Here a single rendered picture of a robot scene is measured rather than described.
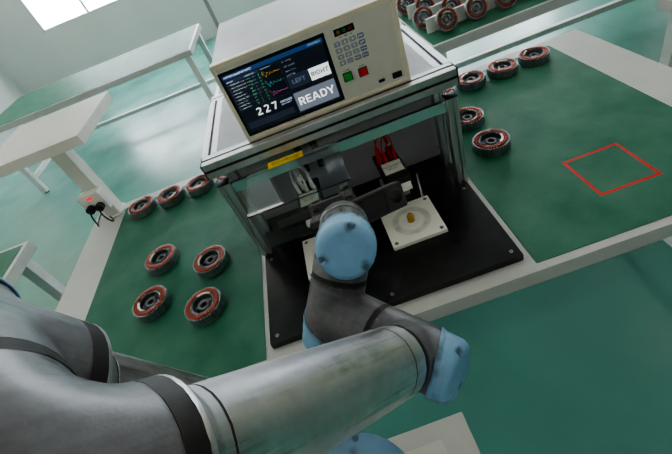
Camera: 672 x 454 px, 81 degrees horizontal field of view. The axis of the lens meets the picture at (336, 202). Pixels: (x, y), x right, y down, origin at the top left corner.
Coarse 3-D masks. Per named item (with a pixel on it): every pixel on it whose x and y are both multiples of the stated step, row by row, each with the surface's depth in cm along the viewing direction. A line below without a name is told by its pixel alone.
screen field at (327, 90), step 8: (328, 80) 95; (312, 88) 95; (320, 88) 96; (328, 88) 96; (336, 88) 96; (296, 96) 96; (304, 96) 96; (312, 96) 96; (320, 96) 97; (328, 96) 97; (336, 96) 98; (304, 104) 97; (312, 104) 98
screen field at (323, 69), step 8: (320, 64) 92; (328, 64) 92; (304, 72) 92; (312, 72) 93; (320, 72) 93; (328, 72) 94; (288, 80) 93; (296, 80) 93; (304, 80) 94; (312, 80) 94
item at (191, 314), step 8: (208, 288) 114; (216, 288) 114; (192, 296) 114; (200, 296) 114; (208, 296) 115; (216, 296) 111; (192, 304) 113; (200, 304) 112; (208, 304) 111; (216, 304) 109; (224, 304) 112; (184, 312) 111; (192, 312) 110; (208, 312) 108; (216, 312) 109; (192, 320) 108; (200, 320) 107; (208, 320) 109
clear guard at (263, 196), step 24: (312, 144) 100; (336, 144) 97; (264, 168) 99; (288, 168) 96; (312, 168) 92; (336, 168) 89; (264, 192) 91; (288, 192) 88; (312, 192) 86; (336, 192) 85; (264, 216) 86; (288, 216) 86; (264, 240) 86; (288, 240) 85
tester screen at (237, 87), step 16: (304, 48) 89; (320, 48) 90; (256, 64) 89; (272, 64) 90; (288, 64) 91; (304, 64) 91; (224, 80) 90; (240, 80) 91; (256, 80) 92; (272, 80) 92; (320, 80) 94; (240, 96) 93; (256, 96) 94; (272, 96) 95; (288, 96) 95; (240, 112) 96; (272, 112) 97; (256, 128) 99
